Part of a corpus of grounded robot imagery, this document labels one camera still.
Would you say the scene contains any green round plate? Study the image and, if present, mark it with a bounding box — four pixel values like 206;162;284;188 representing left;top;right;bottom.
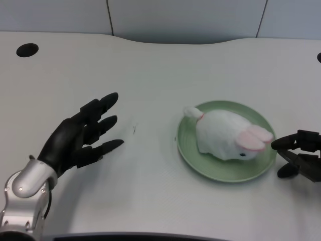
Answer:
176;100;278;183

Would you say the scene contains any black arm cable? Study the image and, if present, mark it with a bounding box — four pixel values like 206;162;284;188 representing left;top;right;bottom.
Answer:
43;190;53;219

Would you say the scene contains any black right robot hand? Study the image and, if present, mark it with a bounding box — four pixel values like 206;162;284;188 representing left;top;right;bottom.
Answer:
271;129;321;183

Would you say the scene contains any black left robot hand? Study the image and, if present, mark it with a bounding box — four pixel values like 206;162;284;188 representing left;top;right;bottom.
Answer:
37;92;125;176

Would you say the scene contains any white plush rabbit doll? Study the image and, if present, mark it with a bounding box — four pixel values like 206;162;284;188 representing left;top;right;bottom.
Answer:
183;106;275;162

